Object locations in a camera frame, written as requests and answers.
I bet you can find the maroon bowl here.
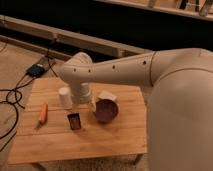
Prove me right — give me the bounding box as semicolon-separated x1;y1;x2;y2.
94;99;119;123

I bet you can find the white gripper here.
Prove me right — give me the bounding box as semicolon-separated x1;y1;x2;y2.
71;83;92;104

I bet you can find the wooden table board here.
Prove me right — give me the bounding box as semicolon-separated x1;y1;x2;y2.
8;78;147;164

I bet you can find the black cable bundle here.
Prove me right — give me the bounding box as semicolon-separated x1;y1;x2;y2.
0;49;58;153

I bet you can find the white paper box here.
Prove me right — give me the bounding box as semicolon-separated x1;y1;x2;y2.
98;90;117;101

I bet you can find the white ceramic cup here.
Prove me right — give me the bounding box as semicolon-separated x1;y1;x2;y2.
58;87;72;109

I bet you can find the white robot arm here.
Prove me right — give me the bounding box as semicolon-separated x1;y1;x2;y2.
59;48;213;171

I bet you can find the orange carrot toy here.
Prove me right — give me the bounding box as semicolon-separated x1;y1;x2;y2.
36;103;48;129

